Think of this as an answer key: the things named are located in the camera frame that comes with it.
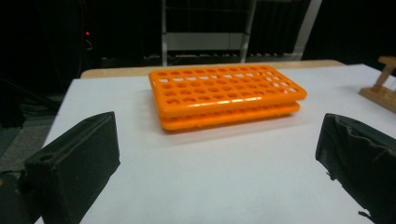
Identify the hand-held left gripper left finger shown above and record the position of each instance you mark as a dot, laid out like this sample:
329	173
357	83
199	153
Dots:
74	168

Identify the white table mat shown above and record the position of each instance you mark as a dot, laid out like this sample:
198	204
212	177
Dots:
218	177

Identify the white slanted post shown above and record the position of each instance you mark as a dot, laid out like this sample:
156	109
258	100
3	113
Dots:
306	28

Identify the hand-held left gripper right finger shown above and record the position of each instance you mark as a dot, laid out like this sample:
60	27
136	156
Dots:
361	161

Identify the orange test tube rack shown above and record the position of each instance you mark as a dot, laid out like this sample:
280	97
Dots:
218	95

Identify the grey metal stand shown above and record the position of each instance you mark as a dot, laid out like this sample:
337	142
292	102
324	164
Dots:
199	41

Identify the wooden test tube rack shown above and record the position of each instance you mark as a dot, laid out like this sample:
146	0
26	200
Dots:
380	95

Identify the black device with red light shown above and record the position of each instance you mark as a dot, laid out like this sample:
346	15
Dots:
87	33

